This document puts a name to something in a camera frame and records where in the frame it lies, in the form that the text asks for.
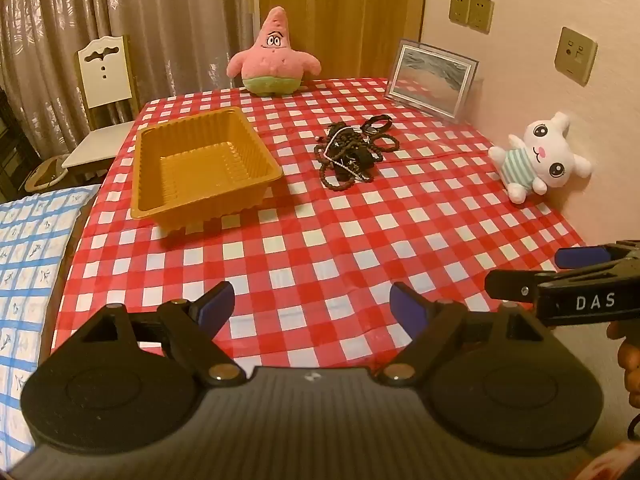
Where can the wooden door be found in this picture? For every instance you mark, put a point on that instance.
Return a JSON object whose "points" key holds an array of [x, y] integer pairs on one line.
{"points": [[350, 10]]}

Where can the white bunny plush toy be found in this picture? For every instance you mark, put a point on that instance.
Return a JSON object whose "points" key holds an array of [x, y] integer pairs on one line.
{"points": [[542, 152]]}

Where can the person's right hand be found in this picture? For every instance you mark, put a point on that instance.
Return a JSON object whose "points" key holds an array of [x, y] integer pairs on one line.
{"points": [[631, 360]]}

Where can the pink starfish plush toy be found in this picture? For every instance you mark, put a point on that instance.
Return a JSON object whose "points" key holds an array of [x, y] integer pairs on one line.
{"points": [[272, 55]]}

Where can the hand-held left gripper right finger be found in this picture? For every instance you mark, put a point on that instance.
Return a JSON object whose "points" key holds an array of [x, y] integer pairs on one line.
{"points": [[404, 305]]}

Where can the beige wall socket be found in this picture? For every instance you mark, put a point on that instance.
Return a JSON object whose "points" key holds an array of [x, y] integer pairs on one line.
{"points": [[576, 55]]}

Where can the grey patterned curtain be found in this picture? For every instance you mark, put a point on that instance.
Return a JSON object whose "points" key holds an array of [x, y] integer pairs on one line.
{"points": [[175, 10]]}

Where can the glass picture frame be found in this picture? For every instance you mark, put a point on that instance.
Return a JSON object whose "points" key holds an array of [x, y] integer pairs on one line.
{"points": [[430, 80]]}

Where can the white wooden chair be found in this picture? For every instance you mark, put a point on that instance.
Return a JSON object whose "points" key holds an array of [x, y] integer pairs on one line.
{"points": [[102, 75]]}

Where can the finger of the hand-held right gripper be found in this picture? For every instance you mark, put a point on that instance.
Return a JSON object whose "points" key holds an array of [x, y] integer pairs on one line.
{"points": [[570, 257], [510, 285]]}

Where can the red checked tablecloth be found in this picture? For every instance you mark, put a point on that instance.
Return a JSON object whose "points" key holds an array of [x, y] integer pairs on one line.
{"points": [[350, 240]]}

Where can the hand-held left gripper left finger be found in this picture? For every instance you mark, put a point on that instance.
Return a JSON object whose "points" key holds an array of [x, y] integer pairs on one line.
{"points": [[220, 302]]}

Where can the blue checked cloth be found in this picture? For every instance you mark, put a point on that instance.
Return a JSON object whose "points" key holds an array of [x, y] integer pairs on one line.
{"points": [[25, 270]]}

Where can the yellow plastic tray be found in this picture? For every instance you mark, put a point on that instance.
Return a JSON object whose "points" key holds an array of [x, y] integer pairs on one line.
{"points": [[200, 170]]}

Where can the black bangle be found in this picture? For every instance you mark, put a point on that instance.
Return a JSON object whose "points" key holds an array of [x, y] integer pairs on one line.
{"points": [[375, 125]]}

